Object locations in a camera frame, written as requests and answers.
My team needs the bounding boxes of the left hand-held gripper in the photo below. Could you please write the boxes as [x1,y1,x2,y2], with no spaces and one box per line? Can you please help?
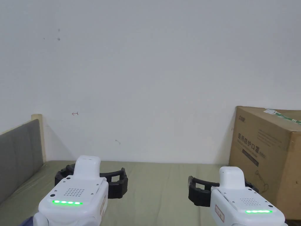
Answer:
[33,155,129,226]

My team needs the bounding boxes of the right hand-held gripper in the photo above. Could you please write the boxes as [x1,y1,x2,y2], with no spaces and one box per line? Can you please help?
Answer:
[188,166,286,226]

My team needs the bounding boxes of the brown cardboard carton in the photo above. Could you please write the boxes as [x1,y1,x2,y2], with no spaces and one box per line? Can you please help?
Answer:
[228,106,301,221]

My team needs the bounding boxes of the bed with pale green sheet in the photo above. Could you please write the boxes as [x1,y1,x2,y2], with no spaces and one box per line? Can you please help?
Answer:
[0,160,301,226]

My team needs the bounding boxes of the grey padded headboard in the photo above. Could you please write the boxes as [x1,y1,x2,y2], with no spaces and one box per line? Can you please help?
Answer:
[0,114,47,204]

